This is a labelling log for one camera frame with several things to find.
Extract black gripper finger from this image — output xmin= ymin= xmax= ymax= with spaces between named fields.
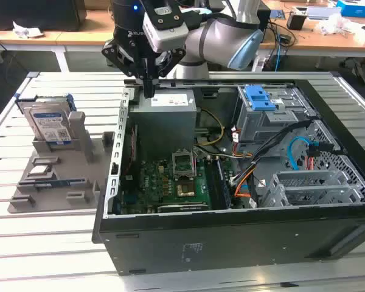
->
xmin=148 ymin=47 xmax=187 ymax=99
xmin=101 ymin=40 xmax=150 ymax=99

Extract hard disk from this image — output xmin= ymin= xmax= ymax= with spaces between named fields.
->
xmin=15 ymin=93 xmax=77 ymax=144

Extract grey metal disk bay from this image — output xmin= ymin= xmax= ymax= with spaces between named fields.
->
xmin=260 ymin=169 xmax=365 ymax=208

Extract wooden desk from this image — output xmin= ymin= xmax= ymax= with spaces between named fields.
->
xmin=0 ymin=0 xmax=365 ymax=58

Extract grey power supply unit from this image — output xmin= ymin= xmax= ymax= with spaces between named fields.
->
xmin=129 ymin=91 xmax=198 ymax=153

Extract large black box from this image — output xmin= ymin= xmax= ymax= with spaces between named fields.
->
xmin=0 ymin=0 xmax=88 ymax=32

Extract metal socket cover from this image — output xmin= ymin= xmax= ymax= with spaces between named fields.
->
xmin=172 ymin=148 xmax=196 ymax=179

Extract blue drive bay latch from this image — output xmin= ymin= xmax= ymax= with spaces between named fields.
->
xmin=245 ymin=86 xmax=276 ymax=111

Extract crumpled white paper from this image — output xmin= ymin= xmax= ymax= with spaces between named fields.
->
xmin=12 ymin=20 xmax=46 ymax=39

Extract black speaker box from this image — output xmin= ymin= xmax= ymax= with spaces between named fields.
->
xmin=257 ymin=9 xmax=271 ymax=44

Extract grey metal drive cage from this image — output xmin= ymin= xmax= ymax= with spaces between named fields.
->
xmin=234 ymin=85 xmax=318 ymax=147

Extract green motherboard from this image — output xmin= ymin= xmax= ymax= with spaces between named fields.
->
xmin=118 ymin=158 xmax=234 ymax=215

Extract grey parts rack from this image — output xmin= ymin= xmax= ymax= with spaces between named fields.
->
xmin=7 ymin=111 xmax=116 ymax=215

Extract black RAM slot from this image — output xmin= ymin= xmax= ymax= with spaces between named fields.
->
xmin=217 ymin=158 xmax=232 ymax=209
xmin=213 ymin=158 xmax=229 ymax=210
xmin=205 ymin=158 xmax=221 ymax=210
xmin=209 ymin=158 xmax=225 ymax=210

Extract CPU socket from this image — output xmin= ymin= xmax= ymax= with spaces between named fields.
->
xmin=175 ymin=182 xmax=197 ymax=198

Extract small black box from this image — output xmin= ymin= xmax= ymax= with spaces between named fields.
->
xmin=287 ymin=12 xmax=308 ymax=30

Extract silver CPU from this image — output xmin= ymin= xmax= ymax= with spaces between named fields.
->
xmin=27 ymin=165 xmax=53 ymax=180

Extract blue RAM stick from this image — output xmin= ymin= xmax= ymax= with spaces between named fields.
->
xmin=33 ymin=179 xmax=71 ymax=188

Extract black graphics card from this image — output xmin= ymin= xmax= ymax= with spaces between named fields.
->
xmin=157 ymin=202 xmax=209 ymax=214

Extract clear plastic bag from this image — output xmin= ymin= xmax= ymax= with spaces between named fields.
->
xmin=315 ymin=13 xmax=358 ymax=37

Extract black open PC case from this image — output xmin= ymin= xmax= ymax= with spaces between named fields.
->
xmin=91 ymin=77 xmax=365 ymax=276

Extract blue cardboard box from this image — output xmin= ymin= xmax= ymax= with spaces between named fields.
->
xmin=336 ymin=0 xmax=365 ymax=16

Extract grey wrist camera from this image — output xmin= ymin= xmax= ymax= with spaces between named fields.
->
xmin=142 ymin=12 xmax=190 ymax=53

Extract black camera bracket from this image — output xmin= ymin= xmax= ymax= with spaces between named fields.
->
xmin=144 ymin=0 xmax=183 ymax=31

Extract yellow and black wires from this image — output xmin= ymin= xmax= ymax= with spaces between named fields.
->
xmin=194 ymin=108 xmax=226 ymax=147

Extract grey thin cable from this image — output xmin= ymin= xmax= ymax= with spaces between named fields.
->
xmin=194 ymin=145 xmax=253 ymax=159

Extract black cable bundle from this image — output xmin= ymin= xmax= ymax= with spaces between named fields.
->
xmin=230 ymin=120 xmax=314 ymax=189

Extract orange wire bundle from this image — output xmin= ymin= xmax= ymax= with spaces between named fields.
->
xmin=234 ymin=170 xmax=254 ymax=199

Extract blue SATA wire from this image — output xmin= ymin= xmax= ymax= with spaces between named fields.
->
xmin=287 ymin=136 xmax=318 ymax=171

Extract black power connector wire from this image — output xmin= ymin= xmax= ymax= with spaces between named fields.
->
xmin=305 ymin=141 xmax=343 ymax=171

